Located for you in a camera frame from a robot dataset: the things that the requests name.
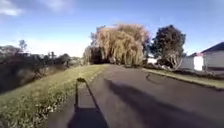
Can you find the dark green round tree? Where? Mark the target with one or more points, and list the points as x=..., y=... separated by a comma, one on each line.
x=168, y=45

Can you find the large yellow willow tree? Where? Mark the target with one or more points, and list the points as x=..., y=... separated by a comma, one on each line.
x=121, y=45

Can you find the white building with dark roof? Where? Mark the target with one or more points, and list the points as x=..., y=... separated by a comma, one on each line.
x=213, y=58

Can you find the dark bushes on slope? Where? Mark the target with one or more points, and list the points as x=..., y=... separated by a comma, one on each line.
x=20, y=68

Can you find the grass strip beside road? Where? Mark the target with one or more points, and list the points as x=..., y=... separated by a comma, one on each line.
x=196, y=79

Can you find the grey asphalt road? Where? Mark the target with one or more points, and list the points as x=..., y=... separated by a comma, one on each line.
x=133, y=100

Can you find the white fence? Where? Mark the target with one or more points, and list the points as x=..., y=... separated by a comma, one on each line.
x=186, y=63

